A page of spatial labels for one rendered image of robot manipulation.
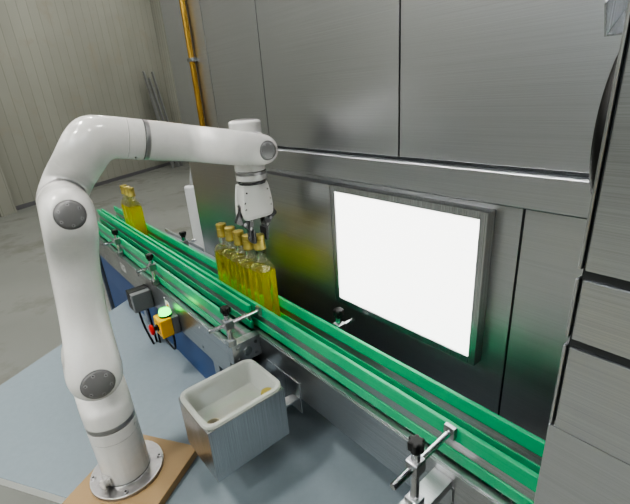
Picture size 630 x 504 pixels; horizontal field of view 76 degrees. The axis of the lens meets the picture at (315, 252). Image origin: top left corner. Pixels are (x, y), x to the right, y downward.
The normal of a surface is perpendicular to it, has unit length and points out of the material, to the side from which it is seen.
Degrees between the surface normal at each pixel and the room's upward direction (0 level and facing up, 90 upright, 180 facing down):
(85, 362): 63
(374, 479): 0
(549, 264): 90
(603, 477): 90
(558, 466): 90
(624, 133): 90
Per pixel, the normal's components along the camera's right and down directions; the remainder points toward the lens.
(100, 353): 0.60, -0.24
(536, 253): -0.76, 0.29
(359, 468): -0.07, -0.93
